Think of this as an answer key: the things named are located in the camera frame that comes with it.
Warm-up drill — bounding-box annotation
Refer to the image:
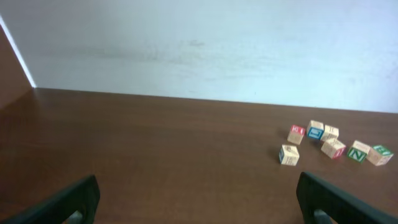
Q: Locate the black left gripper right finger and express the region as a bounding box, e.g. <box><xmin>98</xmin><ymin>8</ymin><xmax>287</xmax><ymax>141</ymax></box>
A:
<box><xmin>296</xmin><ymin>172</ymin><xmax>397</xmax><ymax>224</ymax></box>

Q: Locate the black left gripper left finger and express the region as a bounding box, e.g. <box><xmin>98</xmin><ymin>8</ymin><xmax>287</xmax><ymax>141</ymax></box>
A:
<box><xmin>1</xmin><ymin>175</ymin><xmax>100</xmax><ymax>224</ymax></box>

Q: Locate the wooden block green side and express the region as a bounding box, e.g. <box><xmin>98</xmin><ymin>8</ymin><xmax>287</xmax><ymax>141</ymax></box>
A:
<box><xmin>347</xmin><ymin>140</ymin><xmax>371</xmax><ymax>163</ymax></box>

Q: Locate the wooden block Y red side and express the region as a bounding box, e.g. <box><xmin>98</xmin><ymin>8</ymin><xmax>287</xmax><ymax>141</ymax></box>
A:
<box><xmin>321</xmin><ymin>139</ymin><xmax>346</xmax><ymax>159</ymax></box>

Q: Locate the wooden block green B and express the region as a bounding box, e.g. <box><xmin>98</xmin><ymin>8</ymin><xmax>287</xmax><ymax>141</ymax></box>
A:
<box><xmin>366</xmin><ymin>145</ymin><xmax>394</xmax><ymax>166</ymax></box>

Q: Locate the wooden block letter K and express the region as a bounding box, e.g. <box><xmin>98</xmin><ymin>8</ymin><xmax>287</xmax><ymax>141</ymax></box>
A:
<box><xmin>279</xmin><ymin>144</ymin><xmax>300</xmax><ymax>166</ymax></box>

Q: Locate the plain wooden block hourglass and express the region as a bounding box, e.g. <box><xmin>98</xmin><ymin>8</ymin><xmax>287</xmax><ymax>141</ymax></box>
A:
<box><xmin>320</xmin><ymin>124</ymin><xmax>340</xmax><ymax>141</ymax></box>

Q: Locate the wooden block blue side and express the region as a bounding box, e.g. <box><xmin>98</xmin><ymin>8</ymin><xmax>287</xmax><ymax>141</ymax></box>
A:
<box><xmin>307</xmin><ymin>120</ymin><xmax>325</xmax><ymax>140</ymax></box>

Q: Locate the wooden block red top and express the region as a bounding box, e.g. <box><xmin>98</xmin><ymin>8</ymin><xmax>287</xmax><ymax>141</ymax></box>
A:
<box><xmin>287</xmin><ymin>125</ymin><xmax>306</xmax><ymax>145</ymax></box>

